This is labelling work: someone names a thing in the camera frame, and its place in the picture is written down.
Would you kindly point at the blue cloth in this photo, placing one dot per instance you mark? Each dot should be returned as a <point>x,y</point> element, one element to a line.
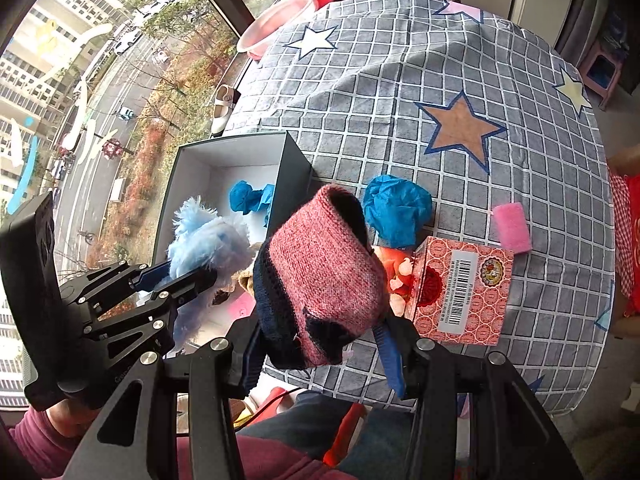
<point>395,210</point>
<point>250,197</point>

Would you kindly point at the pink plastic basin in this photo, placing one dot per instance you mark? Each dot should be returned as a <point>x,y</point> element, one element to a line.
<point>275,25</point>

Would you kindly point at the pink and navy knit sock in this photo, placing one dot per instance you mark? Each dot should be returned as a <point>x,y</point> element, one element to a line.
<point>320,270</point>

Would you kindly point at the pink fuzzy sponge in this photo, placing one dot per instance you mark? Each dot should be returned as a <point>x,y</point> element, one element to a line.
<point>511,227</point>

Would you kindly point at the red gingham cloth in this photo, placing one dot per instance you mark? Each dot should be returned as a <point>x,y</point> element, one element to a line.
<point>622,240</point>

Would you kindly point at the grey white-lined storage box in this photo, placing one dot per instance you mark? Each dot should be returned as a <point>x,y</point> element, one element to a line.
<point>295,170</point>

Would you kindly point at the red patterned medicine box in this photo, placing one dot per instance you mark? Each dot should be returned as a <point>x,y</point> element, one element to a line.
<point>460,290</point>

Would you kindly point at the person's left forearm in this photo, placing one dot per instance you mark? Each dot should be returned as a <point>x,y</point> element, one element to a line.
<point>50,440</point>

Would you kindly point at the small red basin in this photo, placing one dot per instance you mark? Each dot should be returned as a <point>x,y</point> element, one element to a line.
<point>324,1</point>

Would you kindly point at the grey checked star tablecloth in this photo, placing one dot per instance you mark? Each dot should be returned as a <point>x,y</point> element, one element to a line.
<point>400,85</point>

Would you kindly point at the pink plastic stool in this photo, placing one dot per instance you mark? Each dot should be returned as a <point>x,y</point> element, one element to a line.
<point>600,67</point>

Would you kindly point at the light blue fluffy plush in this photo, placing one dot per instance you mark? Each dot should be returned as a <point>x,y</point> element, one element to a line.
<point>210,240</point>

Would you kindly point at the beige scrunchie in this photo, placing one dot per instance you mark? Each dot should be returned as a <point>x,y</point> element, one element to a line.
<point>245,277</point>

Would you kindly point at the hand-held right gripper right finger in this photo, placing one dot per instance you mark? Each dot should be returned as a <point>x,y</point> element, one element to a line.
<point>392,365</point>

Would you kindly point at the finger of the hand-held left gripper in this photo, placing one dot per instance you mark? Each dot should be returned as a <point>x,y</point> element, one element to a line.
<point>195,280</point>
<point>150,276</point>

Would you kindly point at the white shoe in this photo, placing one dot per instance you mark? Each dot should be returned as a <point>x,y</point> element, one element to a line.
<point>222,110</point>

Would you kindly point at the floral tissue pack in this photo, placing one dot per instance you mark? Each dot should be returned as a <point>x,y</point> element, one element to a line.
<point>397,270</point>

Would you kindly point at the red packet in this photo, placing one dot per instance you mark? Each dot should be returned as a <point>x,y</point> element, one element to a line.
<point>345,430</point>

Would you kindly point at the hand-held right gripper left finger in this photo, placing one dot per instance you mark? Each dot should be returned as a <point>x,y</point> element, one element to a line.
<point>250,367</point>

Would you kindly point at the small brown object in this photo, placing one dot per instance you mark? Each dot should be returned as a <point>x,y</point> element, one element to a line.
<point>221,297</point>

